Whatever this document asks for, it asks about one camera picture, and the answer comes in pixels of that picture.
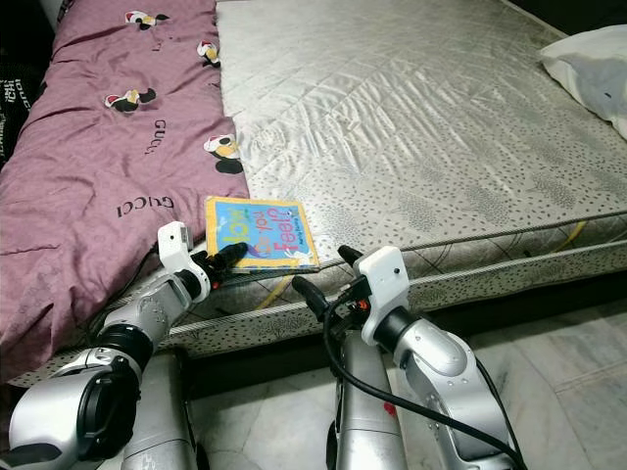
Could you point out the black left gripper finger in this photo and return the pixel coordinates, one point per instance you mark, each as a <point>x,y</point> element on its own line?
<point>230,259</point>

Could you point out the colourful children's picture book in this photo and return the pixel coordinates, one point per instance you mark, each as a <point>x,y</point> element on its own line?
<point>265,233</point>

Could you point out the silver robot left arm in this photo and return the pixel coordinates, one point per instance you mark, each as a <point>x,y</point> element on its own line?
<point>98,401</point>

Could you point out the silver robot right leg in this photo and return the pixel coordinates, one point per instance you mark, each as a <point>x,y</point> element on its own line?
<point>362,411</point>

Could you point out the silver robot leg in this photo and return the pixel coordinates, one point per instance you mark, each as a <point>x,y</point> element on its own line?
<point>162,421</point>
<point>362,411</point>

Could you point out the pink duvet with duck prints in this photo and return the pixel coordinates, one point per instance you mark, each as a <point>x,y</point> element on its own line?
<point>98,186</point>

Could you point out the grey quilted mattress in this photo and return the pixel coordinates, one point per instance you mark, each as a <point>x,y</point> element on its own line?
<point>402,117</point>

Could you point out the silver robot left leg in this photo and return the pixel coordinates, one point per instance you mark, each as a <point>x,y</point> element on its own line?
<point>162,421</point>

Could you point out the black bag with white print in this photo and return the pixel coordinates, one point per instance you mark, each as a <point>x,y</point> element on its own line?
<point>20,103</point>

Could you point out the off-white pillow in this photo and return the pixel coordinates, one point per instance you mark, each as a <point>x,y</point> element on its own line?
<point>588,69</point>

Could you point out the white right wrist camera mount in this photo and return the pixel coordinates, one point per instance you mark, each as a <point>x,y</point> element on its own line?
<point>384,289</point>

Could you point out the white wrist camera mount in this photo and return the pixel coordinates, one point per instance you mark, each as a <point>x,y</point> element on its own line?
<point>184,250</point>
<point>384,289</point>

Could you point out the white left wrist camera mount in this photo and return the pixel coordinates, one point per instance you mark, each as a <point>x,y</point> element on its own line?
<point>184,250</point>

